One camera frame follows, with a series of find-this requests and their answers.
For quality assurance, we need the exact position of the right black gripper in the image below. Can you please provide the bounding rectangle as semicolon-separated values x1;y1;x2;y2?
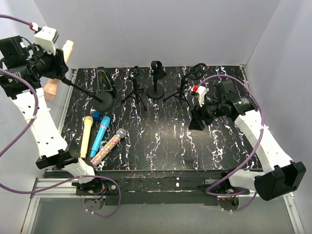
188;96;225;131

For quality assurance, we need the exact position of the pale pink microphone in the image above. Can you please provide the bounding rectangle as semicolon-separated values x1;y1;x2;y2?
43;40;74;101

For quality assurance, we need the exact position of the black round-base mic stand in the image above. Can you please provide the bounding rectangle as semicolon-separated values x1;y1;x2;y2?
146;60;167;100

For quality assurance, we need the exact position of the black tripod shock-mount stand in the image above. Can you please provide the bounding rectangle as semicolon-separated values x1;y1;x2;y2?
162;63;208;108

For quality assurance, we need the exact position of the cream yellow microphone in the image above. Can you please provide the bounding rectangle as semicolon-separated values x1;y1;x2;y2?
80;116;93;159

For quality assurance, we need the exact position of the teal blue microphone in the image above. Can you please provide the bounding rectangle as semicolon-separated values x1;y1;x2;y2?
90;116;111;159

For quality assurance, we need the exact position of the glitter silver-head microphone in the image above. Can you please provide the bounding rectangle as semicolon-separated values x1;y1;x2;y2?
90;128;127;167

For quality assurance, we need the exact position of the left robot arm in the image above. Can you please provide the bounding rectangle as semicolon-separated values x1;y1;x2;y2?
12;87;104;195

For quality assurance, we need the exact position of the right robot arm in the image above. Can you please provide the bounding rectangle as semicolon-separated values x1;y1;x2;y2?
189;80;306;201

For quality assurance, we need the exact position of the blue white small box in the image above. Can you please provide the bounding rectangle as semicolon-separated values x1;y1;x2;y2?
92;111;101;121

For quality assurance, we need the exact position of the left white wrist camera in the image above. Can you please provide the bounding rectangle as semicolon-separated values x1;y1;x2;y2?
34;26;59;55

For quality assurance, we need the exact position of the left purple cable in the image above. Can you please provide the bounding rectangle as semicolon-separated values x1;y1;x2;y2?
0;14;122;217

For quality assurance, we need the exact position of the purple cable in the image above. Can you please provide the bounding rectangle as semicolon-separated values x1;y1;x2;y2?
0;14;122;217
192;75;266;212

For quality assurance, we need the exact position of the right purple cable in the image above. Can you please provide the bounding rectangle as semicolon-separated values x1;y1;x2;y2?
192;75;266;212

